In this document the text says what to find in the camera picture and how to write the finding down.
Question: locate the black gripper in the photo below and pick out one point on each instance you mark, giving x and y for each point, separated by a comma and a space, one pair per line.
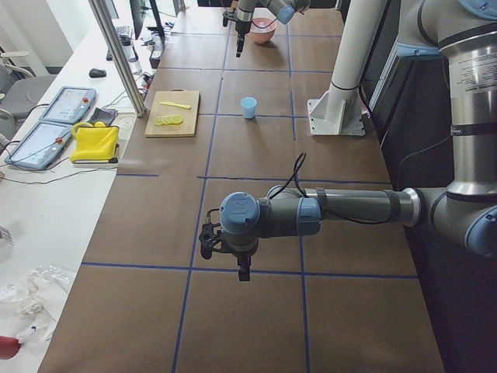
243, 256
241, 27

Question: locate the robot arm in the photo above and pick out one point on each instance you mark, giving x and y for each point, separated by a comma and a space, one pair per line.
463, 33
283, 10

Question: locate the pile of ice cubes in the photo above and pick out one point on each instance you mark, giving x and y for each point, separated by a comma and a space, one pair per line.
261, 24

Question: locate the light blue cup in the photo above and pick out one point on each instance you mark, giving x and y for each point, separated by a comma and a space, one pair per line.
249, 105

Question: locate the pink bowl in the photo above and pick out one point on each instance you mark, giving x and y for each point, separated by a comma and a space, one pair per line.
263, 37

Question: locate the yellow plastic knife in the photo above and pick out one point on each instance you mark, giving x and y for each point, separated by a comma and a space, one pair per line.
179, 105

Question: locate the top lemon slice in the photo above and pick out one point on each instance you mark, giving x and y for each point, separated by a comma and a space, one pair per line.
177, 119

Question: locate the bamboo cutting board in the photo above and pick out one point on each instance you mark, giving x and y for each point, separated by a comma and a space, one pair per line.
187, 128

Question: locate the clear water bottle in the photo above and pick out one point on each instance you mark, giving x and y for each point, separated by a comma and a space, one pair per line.
130, 54

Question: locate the black computer mouse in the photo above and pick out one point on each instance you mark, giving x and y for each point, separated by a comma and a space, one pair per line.
97, 73

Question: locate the yellow cloth bag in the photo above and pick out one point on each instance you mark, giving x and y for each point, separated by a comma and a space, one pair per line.
96, 142

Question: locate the far teach pendant tablet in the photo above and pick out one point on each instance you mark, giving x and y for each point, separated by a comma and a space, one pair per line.
70, 105

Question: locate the teach pendant tablet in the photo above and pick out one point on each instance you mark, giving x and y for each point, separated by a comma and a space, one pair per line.
41, 146
70, 105

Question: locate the clear plastic bags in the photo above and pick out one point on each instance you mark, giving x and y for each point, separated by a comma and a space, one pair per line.
32, 307

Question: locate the grey office chair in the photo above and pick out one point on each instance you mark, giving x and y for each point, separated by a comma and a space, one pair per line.
21, 91

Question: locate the near teach pendant tablet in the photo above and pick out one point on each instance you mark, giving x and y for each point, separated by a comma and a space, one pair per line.
41, 146

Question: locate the red object at edge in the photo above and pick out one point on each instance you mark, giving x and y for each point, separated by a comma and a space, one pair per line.
9, 347

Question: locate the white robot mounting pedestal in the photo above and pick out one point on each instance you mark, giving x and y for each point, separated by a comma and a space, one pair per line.
338, 111

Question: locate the aluminium frame post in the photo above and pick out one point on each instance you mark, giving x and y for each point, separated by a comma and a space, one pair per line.
105, 23

